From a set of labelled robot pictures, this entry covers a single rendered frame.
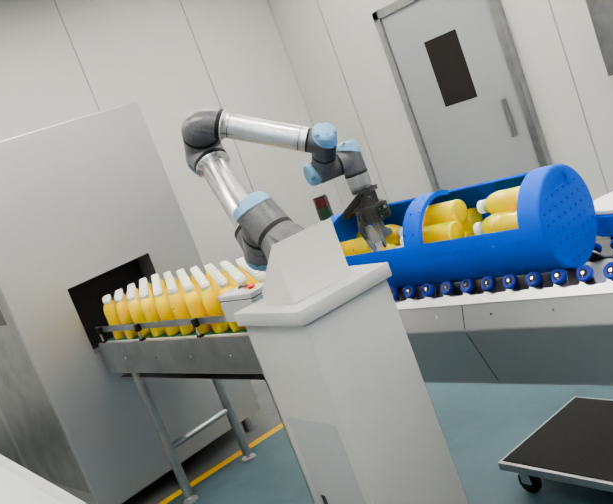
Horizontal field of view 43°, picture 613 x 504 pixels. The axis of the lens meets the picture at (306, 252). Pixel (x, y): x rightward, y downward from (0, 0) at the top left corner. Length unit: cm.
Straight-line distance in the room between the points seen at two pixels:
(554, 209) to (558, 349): 39
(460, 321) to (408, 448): 43
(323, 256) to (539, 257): 56
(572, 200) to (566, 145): 389
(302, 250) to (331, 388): 36
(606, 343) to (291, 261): 83
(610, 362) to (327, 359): 75
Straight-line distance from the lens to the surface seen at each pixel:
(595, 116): 589
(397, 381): 209
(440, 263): 228
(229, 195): 233
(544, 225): 206
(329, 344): 195
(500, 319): 225
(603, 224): 237
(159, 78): 723
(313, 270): 201
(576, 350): 220
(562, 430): 315
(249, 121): 235
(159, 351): 357
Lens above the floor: 157
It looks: 9 degrees down
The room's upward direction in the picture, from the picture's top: 21 degrees counter-clockwise
